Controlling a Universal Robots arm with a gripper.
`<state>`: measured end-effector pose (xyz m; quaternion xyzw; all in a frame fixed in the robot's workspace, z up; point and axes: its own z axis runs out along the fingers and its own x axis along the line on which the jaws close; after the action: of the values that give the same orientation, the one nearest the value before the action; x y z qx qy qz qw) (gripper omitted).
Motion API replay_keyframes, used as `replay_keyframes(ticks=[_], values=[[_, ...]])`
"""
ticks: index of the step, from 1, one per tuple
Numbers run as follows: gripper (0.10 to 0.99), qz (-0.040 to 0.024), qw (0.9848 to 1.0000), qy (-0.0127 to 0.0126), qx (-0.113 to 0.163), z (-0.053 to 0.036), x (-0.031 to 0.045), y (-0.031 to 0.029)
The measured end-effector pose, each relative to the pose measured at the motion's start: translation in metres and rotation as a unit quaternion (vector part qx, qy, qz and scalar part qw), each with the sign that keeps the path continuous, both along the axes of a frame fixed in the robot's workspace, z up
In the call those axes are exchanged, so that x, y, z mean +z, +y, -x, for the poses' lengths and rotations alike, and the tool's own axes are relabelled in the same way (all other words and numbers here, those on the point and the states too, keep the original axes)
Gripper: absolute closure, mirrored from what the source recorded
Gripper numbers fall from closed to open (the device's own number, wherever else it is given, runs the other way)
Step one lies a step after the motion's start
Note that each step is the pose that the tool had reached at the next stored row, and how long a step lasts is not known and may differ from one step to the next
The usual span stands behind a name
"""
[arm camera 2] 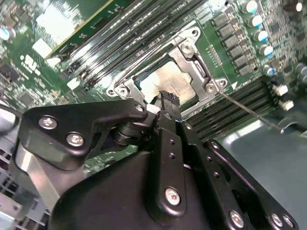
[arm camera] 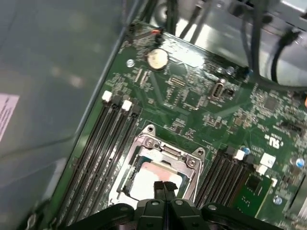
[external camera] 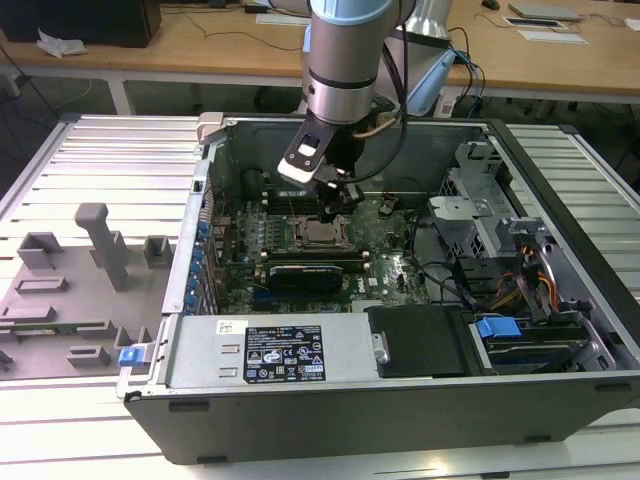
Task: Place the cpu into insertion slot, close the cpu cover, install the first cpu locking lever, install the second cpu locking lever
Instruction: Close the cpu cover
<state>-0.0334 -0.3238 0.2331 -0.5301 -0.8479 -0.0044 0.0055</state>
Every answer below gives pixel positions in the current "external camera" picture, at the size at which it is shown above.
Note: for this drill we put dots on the thin metal locking lever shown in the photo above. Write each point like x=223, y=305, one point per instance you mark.
x=291, y=206

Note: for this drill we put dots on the silver CPU chip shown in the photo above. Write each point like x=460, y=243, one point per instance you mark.
x=322, y=233

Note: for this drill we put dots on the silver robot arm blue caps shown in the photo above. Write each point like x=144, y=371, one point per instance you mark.
x=340, y=60

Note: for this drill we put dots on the CPU socket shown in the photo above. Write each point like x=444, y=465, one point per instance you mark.
x=299, y=240

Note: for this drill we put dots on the blue expansion slot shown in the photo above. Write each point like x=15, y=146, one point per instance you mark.
x=262, y=300

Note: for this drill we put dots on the black drive cover box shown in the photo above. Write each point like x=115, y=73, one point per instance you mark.
x=415, y=340

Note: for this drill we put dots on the black rear case fan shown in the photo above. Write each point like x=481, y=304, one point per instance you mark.
x=254, y=185

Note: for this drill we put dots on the green motherboard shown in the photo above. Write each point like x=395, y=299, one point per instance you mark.
x=385, y=265

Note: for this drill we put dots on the black graphics card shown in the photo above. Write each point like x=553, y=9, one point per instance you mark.
x=305, y=280

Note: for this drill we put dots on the silver metal disk bay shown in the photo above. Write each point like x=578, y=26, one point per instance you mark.
x=465, y=235

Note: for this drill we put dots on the blue card retainer clip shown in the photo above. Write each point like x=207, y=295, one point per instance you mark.
x=198, y=261
x=193, y=286
x=203, y=231

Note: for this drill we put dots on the wooden desk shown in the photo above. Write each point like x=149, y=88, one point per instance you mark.
x=200, y=55

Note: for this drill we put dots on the blue disk carrier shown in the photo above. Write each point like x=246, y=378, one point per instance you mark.
x=497, y=327

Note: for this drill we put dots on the silver power supply with label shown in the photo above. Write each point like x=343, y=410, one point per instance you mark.
x=200, y=350

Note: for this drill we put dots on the white paper sheet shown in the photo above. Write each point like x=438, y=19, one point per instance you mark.
x=552, y=36

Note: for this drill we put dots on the black open PC case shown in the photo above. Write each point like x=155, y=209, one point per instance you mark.
x=350, y=425

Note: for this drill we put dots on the blue case latch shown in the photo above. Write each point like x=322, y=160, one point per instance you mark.
x=129, y=357

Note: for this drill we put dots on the grey parts rack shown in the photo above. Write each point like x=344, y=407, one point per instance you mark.
x=75, y=310

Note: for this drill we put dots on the black box on desk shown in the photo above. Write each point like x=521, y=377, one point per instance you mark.
x=75, y=20

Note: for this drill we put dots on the crumpled white tissue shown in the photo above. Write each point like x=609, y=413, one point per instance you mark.
x=60, y=44

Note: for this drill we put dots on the green RAM stick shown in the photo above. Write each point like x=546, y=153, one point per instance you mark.
x=45, y=330

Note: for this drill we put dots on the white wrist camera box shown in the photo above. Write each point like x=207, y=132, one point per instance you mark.
x=300, y=162

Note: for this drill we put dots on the grey plastic bay bracket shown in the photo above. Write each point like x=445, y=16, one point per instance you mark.
x=520, y=230

